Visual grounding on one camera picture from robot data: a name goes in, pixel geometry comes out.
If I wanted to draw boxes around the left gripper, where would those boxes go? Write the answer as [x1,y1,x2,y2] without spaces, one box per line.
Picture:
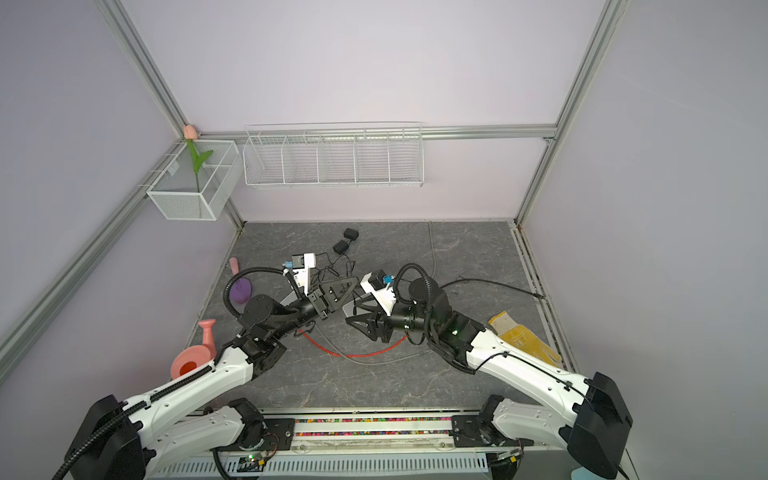
[271,277,358,341]

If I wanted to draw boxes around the black thin power cable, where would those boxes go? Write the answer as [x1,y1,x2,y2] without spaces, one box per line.
[314,251,361,286]

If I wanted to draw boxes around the red ethernet cable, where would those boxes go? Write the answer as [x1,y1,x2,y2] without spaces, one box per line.
[299,329,409,360]

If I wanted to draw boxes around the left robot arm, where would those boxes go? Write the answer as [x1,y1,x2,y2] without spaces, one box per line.
[54,269,359,479]

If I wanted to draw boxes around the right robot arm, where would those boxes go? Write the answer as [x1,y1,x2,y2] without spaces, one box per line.
[343,264,633,479]

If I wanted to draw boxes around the black power adapter near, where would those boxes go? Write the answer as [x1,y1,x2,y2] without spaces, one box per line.
[332,240,349,255]

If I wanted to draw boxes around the black power adapter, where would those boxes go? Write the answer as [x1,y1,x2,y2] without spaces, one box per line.
[332,240,349,255]
[343,228,359,241]

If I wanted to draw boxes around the black power adapter far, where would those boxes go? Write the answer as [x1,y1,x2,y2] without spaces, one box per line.
[343,228,359,241]

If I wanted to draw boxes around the yellow work glove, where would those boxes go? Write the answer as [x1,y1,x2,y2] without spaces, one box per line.
[489,311,562,367]

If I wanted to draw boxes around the pink watering can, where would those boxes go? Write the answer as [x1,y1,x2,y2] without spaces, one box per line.
[170,319,217,380]

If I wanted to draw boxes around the white mesh box basket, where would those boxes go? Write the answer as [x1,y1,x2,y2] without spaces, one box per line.
[147,140,244,221]

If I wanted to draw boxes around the artificial tulip flower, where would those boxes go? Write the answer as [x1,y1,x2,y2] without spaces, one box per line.
[183,125,213,193]

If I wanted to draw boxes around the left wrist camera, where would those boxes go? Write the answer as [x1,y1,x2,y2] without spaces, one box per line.
[283,253,316,295]

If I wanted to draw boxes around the purple trowel pink handle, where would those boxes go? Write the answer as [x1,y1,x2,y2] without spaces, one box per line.
[229,257,252,305]

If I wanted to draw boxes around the white wire shelf basket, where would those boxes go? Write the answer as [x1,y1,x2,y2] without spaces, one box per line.
[243,122,425,188]

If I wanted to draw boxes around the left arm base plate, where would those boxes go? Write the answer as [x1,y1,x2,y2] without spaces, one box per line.
[236,417,296,452]

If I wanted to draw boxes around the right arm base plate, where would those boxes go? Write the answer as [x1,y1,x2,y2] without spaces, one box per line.
[451,415,523,448]

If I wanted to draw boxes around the thick black cable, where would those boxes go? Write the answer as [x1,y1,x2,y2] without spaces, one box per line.
[440,277,546,300]

